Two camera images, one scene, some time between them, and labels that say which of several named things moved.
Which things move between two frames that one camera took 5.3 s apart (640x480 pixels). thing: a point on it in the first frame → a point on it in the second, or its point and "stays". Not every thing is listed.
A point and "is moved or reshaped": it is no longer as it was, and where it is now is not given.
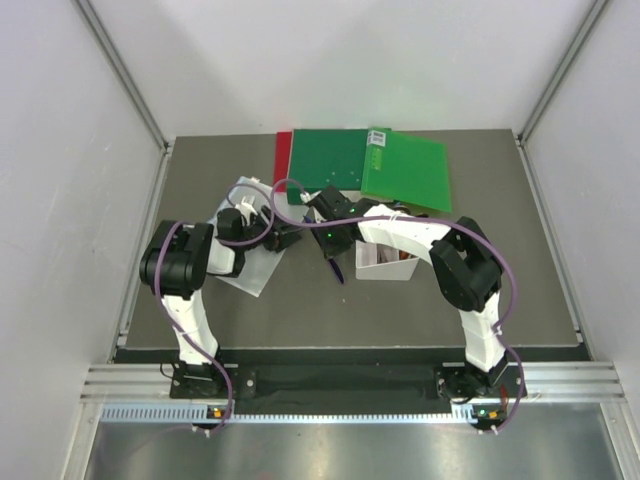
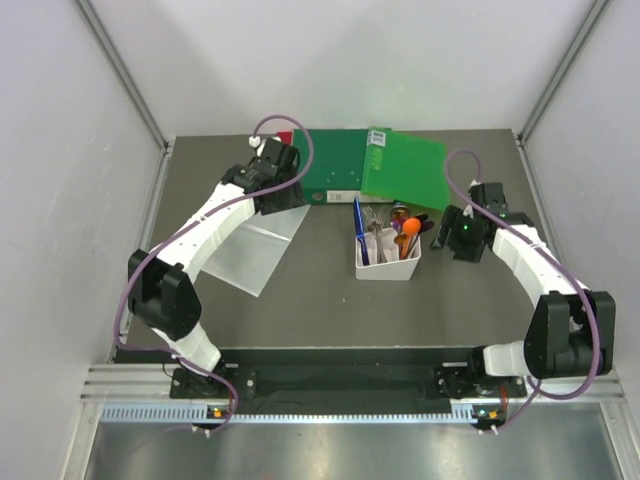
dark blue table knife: (331, 261) is moved or reshaped
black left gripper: (279, 235) → (293, 200)
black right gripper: (330, 249) → (451, 219)
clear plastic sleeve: (260, 227) stays
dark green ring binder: (322, 158) stays
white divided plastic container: (377, 262) stays
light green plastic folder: (407, 169) stays
